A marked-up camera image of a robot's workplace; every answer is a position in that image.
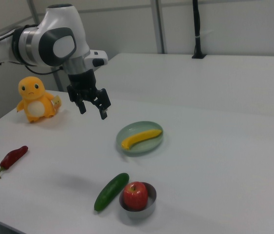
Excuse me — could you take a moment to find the green cucumber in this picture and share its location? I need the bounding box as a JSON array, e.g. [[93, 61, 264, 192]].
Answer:
[[93, 173, 130, 212]]

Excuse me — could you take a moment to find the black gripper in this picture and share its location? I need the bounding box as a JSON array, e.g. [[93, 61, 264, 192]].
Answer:
[[66, 69, 111, 120]]

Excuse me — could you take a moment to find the orange plush toy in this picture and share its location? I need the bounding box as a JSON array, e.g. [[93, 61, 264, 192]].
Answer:
[[16, 76, 55, 123]]

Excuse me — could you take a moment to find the light green plastic plate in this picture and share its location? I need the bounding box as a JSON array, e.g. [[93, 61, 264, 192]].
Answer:
[[116, 120, 164, 154]]

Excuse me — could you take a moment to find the yellow toy tag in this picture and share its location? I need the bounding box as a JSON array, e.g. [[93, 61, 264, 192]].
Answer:
[[51, 95, 62, 111]]

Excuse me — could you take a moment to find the yellow banana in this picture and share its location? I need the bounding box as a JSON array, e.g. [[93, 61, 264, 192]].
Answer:
[[121, 129, 163, 150]]

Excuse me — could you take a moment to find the red chili pepper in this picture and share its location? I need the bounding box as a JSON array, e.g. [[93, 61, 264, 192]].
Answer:
[[0, 145, 29, 179]]

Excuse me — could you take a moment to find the round metal bowl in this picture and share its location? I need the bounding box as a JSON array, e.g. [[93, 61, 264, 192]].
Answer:
[[119, 181, 157, 219]]

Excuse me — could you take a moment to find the red apple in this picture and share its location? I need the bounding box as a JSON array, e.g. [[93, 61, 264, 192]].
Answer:
[[123, 181, 149, 210]]

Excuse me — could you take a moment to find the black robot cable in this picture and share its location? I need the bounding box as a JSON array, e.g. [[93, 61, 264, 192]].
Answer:
[[0, 24, 63, 75]]

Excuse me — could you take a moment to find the black camera stand pole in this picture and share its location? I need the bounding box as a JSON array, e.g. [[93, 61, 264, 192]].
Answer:
[[191, 0, 207, 59]]

